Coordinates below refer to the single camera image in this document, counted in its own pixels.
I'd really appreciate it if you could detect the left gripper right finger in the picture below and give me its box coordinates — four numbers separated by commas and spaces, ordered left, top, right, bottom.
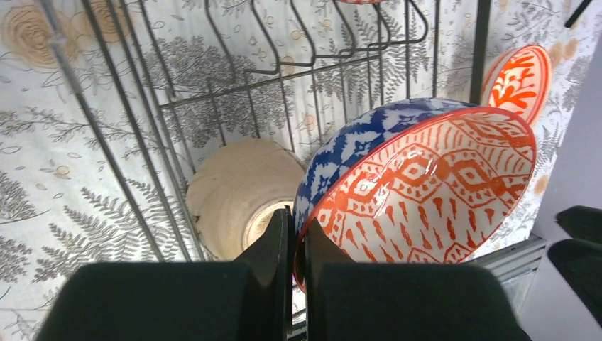
305, 221, 528, 340

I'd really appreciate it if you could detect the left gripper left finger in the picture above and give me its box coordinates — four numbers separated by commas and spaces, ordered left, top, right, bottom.
38, 207, 292, 340

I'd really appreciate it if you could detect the blue white patterned bowl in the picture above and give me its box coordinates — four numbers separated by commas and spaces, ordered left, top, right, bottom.
293, 98, 537, 290

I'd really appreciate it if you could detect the red white patterned bowl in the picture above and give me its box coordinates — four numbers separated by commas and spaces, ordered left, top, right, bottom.
481, 44, 552, 126

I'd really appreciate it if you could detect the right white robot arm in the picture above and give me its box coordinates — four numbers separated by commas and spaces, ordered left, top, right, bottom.
547, 205, 601, 325

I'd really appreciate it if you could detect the beige ceramic bowl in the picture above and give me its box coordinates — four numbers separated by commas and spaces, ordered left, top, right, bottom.
185, 139, 305, 261

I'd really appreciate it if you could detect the floral tablecloth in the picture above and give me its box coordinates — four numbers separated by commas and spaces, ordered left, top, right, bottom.
1, 1, 601, 340

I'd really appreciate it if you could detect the black microphone tripod stand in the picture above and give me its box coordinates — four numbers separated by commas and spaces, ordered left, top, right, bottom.
564, 0, 592, 28

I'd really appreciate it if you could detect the black wire dish rack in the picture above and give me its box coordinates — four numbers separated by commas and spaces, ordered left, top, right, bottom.
37, 0, 493, 264

